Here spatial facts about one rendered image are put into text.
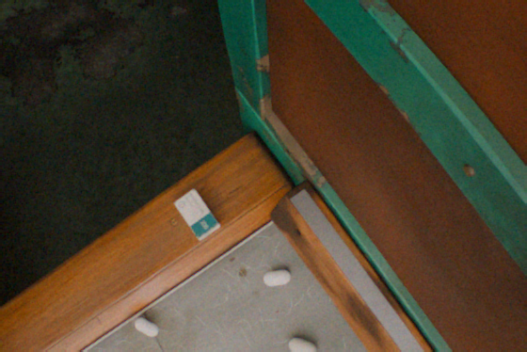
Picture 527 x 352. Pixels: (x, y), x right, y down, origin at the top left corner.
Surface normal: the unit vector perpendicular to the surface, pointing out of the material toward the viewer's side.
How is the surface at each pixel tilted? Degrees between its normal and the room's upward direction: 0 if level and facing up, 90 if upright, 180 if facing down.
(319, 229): 0
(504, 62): 90
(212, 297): 0
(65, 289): 0
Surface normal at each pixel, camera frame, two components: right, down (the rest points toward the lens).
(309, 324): -0.04, -0.25
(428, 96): -0.82, 0.57
